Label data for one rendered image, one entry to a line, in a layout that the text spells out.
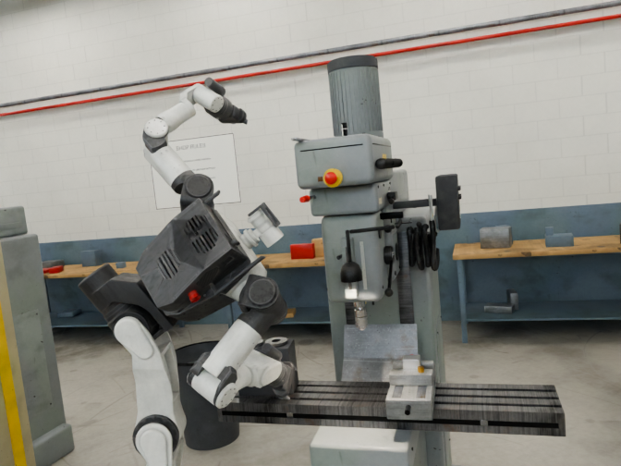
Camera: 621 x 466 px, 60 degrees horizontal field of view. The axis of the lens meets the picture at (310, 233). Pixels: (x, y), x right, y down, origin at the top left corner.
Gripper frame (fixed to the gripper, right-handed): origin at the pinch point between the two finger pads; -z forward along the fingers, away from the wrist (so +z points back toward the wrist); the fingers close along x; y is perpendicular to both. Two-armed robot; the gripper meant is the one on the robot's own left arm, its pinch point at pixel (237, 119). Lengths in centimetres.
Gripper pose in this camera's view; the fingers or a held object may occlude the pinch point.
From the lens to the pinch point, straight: 226.0
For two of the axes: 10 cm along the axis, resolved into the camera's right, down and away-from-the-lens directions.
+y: 1.3, -9.8, 1.2
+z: -3.7, -1.6, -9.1
